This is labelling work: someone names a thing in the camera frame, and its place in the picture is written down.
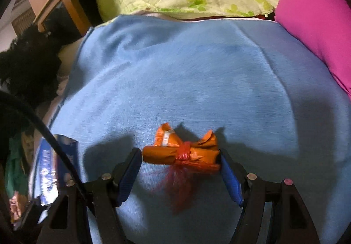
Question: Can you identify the black cable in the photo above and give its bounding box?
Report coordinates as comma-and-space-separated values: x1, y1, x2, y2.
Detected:
0, 91, 88, 206

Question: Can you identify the green cloth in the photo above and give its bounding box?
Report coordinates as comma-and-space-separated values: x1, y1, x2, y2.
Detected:
4, 134, 30, 198

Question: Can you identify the orange wrapper with red tie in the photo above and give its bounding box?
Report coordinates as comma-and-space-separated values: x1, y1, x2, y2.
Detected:
142, 123, 221, 214

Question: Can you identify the light blue blanket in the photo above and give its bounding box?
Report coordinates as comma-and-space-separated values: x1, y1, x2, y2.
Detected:
29, 14, 351, 244

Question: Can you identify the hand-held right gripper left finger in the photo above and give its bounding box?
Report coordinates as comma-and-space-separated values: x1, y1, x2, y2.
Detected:
36, 148, 143, 244

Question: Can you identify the black fluffy cloth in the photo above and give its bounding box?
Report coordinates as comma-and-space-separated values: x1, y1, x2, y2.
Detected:
0, 23, 63, 105

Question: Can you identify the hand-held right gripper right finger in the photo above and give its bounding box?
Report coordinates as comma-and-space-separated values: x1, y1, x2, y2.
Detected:
219, 148, 321, 244

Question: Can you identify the blue printed packet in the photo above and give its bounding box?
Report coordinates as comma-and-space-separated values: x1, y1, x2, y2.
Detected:
29, 134, 79, 206

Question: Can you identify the magenta pillow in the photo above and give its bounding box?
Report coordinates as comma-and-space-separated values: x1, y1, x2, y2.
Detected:
274, 0, 351, 96

